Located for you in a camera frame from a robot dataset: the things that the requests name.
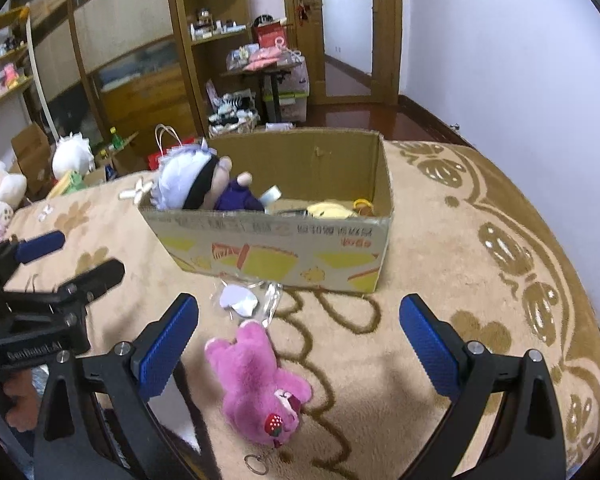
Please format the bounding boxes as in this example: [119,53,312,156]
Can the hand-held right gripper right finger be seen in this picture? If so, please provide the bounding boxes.
[398,294,567,480]

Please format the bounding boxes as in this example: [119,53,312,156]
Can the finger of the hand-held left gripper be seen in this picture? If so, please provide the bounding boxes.
[0,230,67,273]
[55,258,126,307]

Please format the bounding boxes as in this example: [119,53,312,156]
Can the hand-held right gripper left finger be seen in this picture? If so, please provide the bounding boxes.
[32,292,221,480]

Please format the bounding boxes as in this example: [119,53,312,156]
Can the pink bear plush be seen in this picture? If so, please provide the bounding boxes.
[204,319,314,449]

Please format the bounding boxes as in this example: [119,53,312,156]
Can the purple haired plush doll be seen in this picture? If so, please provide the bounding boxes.
[151,140,269,212]

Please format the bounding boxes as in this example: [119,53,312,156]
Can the cardboard box yellow print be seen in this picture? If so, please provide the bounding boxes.
[137,129,397,294]

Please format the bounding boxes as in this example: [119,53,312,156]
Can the yellow plush toy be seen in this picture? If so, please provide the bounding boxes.
[306,200,362,219]

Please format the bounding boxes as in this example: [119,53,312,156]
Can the person's left hand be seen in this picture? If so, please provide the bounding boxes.
[2,369,48,433]

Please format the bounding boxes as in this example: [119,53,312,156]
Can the cream plush toy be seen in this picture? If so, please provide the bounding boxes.
[0,160,28,222]

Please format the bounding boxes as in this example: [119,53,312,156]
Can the beige flower printed blanket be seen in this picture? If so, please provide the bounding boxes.
[0,139,600,480]

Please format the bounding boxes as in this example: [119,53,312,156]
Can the brown cardboard box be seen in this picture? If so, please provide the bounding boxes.
[10,121,54,200]

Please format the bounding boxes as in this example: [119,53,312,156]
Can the white hang tag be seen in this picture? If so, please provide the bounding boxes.
[215,280,284,328]

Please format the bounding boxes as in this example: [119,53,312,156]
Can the red paper bag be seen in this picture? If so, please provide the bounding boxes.
[146,123,203,172]

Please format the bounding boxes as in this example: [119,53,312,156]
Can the white pole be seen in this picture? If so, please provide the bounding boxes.
[22,5,62,142]

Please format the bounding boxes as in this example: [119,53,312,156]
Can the wicker basket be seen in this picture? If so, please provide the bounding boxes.
[206,109,262,137]

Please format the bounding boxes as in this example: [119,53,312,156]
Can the wooden wardrobe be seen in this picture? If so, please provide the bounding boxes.
[10,0,206,173]

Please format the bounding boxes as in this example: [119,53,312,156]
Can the striped plush toy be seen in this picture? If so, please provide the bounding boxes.
[214,89,257,117]

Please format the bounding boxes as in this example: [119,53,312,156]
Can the small dark side table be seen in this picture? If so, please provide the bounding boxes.
[221,57,306,125]

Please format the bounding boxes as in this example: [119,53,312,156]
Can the white storage bin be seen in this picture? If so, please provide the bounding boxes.
[261,59,312,124]

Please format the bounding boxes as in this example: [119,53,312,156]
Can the wooden corner shelf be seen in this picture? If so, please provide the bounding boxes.
[164,0,257,137]

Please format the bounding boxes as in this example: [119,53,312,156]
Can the pink cloth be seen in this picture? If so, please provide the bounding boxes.
[242,49,285,73]

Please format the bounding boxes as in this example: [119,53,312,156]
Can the red box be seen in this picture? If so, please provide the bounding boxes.
[253,21,288,52]

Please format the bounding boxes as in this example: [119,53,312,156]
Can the wooden door glass panel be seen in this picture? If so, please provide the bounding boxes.
[289,0,402,107]

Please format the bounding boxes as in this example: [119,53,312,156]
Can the wooden wall shelf with figurines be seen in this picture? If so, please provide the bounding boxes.
[0,4,37,117]

